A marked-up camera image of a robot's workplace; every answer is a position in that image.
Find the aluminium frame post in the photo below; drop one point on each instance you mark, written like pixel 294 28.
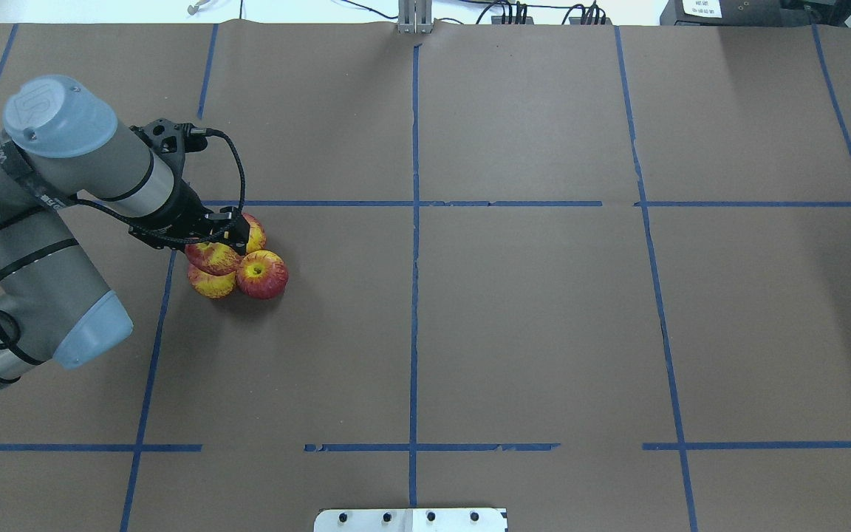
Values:
pixel 415 17

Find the red yellow apple front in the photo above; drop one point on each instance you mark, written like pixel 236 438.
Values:
pixel 262 275

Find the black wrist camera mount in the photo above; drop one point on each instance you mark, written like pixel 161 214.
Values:
pixel 170 140

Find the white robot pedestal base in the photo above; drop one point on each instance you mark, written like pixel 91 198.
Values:
pixel 412 519

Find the red yellow lone apple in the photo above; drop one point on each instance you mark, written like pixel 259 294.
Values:
pixel 213 258

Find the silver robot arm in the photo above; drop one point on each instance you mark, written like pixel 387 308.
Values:
pixel 62 146

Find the red yellow apple back-left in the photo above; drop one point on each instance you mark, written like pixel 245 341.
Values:
pixel 257 238

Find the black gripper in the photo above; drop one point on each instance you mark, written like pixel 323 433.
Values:
pixel 184 208

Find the red yellow apple back-right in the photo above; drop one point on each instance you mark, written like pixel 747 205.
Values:
pixel 210 286

